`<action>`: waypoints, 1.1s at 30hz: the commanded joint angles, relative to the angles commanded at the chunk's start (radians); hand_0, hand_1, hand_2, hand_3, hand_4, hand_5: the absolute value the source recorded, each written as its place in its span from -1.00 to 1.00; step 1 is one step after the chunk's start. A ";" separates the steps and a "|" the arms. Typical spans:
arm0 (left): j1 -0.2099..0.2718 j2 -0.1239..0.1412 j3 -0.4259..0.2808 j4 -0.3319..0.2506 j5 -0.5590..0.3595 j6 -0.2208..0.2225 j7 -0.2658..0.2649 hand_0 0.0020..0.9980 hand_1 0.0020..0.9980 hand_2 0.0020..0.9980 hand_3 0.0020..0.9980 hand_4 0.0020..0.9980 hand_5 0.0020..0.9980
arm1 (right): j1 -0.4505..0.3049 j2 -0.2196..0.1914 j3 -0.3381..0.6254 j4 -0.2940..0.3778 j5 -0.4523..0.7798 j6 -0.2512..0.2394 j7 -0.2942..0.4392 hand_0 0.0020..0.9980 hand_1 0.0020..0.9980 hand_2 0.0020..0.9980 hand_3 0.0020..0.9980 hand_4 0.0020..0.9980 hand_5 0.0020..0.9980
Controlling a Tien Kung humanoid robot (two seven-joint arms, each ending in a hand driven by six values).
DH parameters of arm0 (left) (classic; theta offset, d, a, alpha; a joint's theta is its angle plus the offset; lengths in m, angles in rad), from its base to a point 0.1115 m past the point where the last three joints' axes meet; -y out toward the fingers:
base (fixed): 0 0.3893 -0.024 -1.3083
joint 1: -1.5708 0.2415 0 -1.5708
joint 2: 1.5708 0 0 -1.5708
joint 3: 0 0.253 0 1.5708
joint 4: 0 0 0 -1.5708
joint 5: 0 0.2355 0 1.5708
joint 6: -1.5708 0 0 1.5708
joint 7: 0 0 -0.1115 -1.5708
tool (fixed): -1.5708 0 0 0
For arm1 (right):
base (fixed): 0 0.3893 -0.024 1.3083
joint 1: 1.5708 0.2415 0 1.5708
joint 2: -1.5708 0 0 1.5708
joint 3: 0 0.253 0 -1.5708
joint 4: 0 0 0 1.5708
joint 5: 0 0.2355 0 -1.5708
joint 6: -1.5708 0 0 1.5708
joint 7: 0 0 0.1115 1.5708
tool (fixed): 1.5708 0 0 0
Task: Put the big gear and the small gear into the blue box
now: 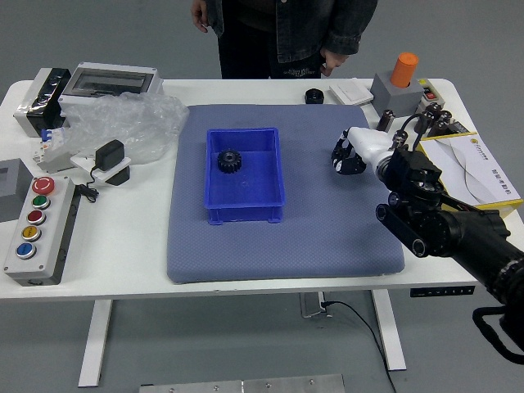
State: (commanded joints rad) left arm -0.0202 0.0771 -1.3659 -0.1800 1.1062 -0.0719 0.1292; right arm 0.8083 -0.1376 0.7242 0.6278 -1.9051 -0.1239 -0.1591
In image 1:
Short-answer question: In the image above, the person's right hand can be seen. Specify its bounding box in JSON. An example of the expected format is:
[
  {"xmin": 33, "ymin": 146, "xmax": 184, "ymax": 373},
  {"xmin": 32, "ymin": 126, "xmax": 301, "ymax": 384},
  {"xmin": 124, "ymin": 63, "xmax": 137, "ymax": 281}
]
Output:
[{"xmin": 191, "ymin": 0, "xmax": 215, "ymax": 33}]

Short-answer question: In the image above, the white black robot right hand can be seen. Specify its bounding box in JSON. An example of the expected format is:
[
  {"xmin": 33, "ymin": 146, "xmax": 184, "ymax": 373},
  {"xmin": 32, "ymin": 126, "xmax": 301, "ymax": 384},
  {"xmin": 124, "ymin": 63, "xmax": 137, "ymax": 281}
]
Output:
[{"xmin": 330, "ymin": 125, "xmax": 394, "ymax": 177}]

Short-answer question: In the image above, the person's left hand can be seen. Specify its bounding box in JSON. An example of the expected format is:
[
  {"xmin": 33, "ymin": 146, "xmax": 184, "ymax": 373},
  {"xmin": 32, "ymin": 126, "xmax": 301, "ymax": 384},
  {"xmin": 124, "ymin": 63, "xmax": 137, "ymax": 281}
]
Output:
[{"xmin": 319, "ymin": 46, "xmax": 349, "ymax": 78}]

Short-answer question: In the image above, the big black gear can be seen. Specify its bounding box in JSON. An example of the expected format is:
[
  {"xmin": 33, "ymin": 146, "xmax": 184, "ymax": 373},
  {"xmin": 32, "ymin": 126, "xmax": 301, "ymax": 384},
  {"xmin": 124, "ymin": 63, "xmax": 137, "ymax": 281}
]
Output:
[{"xmin": 216, "ymin": 147, "xmax": 246, "ymax": 175}]

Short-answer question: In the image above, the white clear-lid distribution box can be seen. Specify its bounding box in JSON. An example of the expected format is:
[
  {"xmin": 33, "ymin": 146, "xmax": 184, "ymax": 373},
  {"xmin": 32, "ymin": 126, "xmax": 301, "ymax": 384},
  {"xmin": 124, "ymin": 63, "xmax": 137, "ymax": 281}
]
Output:
[{"xmin": 59, "ymin": 61, "xmax": 165, "ymax": 104}]

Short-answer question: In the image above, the white yellow cardboard box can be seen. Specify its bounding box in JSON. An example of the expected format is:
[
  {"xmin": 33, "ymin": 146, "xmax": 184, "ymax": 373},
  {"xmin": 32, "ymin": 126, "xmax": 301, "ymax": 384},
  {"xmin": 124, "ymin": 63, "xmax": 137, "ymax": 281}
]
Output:
[{"xmin": 416, "ymin": 130, "xmax": 524, "ymax": 219}]

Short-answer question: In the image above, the blue plastic box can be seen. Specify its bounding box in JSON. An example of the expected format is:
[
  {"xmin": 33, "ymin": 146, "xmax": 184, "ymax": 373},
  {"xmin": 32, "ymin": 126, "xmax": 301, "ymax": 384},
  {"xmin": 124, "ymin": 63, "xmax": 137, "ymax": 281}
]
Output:
[{"xmin": 203, "ymin": 126, "xmax": 287, "ymax": 226}]

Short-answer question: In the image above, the grey under-table power box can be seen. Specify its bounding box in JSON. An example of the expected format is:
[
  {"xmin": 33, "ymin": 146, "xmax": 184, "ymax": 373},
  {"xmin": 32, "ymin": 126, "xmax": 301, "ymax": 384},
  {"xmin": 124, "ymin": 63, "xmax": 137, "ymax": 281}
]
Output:
[{"xmin": 299, "ymin": 291, "xmax": 333, "ymax": 320}]

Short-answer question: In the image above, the plain grey box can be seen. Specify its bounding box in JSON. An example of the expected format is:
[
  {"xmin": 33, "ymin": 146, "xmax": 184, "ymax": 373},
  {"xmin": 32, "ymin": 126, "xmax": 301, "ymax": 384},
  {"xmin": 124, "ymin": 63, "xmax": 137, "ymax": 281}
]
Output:
[{"xmin": 0, "ymin": 158, "xmax": 34, "ymax": 224}]

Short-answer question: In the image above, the grey push-button control box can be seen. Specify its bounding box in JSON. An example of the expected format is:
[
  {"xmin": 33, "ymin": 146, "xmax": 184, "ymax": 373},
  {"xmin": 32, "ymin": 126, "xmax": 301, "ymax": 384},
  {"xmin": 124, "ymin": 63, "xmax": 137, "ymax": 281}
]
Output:
[{"xmin": 2, "ymin": 175, "xmax": 77, "ymax": 287}]

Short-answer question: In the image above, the black capacitor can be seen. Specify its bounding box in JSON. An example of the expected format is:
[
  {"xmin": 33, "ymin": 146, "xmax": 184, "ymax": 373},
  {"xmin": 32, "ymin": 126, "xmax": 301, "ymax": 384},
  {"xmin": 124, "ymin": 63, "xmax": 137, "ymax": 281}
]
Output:
[
  {"xmin": 435, "ymin": 110, "xmax": 454, "ymax": 133},
  {"xmin": 377, "ymin": 107, "xmax": 397, "ymax": 133},
  {"xmin": 422, "ymin": 102, "xmax": 444, "ymax": 126}
]

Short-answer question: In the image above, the grey block holder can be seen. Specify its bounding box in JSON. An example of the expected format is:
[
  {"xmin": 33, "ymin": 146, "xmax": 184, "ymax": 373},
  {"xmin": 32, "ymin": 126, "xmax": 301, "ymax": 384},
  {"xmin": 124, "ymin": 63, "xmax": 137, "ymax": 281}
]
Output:
[{"xmin": 370, "ymin": 72, "xmax": 425, "ymax": 117}]

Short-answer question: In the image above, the person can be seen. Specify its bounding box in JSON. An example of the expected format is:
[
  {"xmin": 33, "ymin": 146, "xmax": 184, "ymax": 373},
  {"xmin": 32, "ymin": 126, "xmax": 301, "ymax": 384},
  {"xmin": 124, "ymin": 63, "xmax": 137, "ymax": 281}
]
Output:
[{"xmin": 191, "ymin": 0, "xmax": 379, "ymax": 80}]

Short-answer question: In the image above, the orange cylinder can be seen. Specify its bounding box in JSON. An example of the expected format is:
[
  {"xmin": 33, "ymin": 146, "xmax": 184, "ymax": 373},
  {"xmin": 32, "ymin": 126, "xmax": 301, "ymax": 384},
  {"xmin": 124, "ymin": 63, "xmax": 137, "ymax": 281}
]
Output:
[{"xmin": 390, "ymin": 52, "xmax": 420, "ymax": 88}]

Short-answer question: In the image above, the black circuit board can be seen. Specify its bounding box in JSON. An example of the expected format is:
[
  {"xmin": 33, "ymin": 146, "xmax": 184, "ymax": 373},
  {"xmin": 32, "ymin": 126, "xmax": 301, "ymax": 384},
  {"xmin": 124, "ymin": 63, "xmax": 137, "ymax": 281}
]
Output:
[{"xmin": 446, "ymin": 118, "xmax": 472, "ymax": 136}]

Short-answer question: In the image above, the clear crumpled plastic bag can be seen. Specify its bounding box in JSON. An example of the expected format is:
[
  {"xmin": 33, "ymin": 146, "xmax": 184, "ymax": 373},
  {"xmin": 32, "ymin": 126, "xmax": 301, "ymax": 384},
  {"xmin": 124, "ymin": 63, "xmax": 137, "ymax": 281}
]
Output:
[{"xmin": 61, "ymin": 92, "xmax": 191, "ymax": 165}]

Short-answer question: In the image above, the blue-grey foam mat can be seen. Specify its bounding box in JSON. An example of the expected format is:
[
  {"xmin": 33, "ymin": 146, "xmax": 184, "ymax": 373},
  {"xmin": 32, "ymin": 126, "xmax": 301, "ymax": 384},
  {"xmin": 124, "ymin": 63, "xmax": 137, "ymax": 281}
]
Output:
[{"xmin": 165, "ymin": 104, "xmax": 407, "ymax": 285}]

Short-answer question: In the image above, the black table control panel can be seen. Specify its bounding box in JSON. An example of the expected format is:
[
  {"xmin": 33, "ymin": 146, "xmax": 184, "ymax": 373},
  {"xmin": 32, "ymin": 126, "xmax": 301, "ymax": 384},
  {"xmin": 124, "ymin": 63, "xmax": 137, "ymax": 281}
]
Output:
[{"xmin": 409, "ymin": 285, "xmax": 477, "ymax": 298}]

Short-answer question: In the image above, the black power adapter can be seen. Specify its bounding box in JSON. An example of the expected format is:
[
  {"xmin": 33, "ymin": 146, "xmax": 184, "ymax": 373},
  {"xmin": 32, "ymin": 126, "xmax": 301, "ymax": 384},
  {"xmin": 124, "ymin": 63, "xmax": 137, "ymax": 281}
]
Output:
[{"xmin": 94, "ymin": 139, "xmax": 126, "ymax": 173}]

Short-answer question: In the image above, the white socket base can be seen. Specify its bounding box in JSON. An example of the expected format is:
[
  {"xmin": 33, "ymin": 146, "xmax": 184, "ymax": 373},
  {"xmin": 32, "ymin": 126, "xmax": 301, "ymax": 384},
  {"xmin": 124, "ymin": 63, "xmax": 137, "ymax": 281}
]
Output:
[{"xmin": 70, "ymin": 151, "xmax": 133, "ymax": 188}]

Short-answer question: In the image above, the white table leg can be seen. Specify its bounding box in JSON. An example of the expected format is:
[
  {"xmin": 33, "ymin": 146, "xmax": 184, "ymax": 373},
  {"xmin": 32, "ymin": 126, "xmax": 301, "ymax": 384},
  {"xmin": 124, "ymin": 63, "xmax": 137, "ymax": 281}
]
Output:
[
  {"xmin": 77, "ymin": 300, "xmax": 114, "ymax": 388},
  {"xmin": 370, "ymin": 289, "xmax": 408, "ymax": 372}
]

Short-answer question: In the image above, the white circuit breaker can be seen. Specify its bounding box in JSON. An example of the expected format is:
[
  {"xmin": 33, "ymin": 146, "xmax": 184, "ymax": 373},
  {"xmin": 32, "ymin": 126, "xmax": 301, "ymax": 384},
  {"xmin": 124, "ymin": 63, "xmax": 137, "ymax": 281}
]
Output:
[{"xmin": 32, "ymin": 126, "xmax": 79, "ymax": 175}]

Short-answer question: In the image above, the grey metal plate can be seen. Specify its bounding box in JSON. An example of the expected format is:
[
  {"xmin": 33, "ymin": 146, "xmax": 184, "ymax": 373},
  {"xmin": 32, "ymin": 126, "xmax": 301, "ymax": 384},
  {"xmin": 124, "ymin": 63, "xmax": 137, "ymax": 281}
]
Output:
[{"xmin": 138, "ymin": 373, "xmax": 346, "ymax": 393}]

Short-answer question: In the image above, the white wall switch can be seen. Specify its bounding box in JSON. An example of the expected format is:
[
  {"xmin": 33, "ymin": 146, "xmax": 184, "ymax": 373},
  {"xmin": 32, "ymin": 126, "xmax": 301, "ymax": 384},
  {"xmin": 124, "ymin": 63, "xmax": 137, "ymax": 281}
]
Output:
[{"xmin": 328, "ymin": 79, "xmax": 375, "ymax": 105}]

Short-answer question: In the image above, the grey red-button switch box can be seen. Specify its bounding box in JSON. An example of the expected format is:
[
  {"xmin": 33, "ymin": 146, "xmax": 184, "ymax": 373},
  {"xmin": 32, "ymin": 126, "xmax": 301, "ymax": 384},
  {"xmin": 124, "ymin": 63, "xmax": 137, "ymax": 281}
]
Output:
[{"xmin": 416, "ymin": 78, "xmax": 441, "ymax": 103}]

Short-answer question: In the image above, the white black wrapped enclosure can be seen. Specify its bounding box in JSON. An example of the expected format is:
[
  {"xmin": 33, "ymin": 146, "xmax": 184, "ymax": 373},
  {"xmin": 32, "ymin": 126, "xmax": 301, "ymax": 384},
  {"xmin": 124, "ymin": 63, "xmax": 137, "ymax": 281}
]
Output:
[{"xmin": 12, "ymin": 67, "xmax": 73, "ymax": 138}]

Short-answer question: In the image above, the black floor power cable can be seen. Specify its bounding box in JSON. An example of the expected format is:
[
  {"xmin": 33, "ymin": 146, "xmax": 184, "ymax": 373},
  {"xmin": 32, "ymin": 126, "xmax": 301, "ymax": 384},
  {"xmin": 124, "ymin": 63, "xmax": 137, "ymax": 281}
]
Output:
[{"xmin": 320, "ymin": 300, "xmax": 399, "ymax": 393}]

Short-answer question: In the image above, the thin black adapter cord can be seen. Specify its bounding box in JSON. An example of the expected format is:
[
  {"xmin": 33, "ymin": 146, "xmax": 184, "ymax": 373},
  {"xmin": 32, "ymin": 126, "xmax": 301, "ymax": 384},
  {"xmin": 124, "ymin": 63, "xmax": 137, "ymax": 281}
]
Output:
[{"xmin": 75, "ymin": 163, "xmax": 102, "ymax": 204}]

